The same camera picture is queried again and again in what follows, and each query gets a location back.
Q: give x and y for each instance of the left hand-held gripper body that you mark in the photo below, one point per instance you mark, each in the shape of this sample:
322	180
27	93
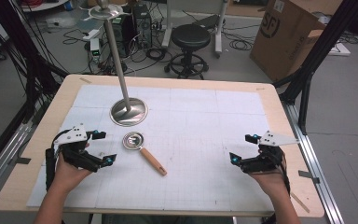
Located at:
72	137

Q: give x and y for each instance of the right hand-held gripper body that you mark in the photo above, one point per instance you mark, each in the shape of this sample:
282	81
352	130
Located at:
272	139

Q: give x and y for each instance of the person's left hand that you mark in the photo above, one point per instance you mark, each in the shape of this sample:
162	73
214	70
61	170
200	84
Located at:
68	176

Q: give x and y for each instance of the person's right hand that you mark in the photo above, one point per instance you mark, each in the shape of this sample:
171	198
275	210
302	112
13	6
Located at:
270	183

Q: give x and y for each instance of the beige tape strip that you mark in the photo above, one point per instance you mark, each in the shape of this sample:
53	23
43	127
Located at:
85	80
260	89
300	202

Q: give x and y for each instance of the black tape piece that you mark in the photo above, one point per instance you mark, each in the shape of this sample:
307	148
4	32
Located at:
308	174
23	160

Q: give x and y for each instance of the white grid mat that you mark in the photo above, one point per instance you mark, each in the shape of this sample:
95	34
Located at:
199	124

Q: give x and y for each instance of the tall metal stand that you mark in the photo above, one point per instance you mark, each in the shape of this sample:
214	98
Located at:
118	59

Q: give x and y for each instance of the small device with green display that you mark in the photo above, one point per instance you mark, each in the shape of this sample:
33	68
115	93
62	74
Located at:
95	48

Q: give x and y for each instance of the large cardboard box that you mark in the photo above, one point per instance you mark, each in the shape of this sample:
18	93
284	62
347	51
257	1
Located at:
279	46

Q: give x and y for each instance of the flat white power strip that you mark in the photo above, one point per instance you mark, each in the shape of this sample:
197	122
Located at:
339	49

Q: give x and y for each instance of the black computer tower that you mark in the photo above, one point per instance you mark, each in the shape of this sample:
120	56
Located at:
143	26

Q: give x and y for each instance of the black round stool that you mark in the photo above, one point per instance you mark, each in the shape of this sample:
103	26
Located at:
190	36

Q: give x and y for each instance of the aluminium rail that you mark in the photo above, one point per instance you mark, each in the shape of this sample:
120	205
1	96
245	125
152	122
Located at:
311	161
0	155

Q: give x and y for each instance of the black metal frame post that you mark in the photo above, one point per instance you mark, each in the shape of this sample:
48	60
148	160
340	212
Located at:
323	43

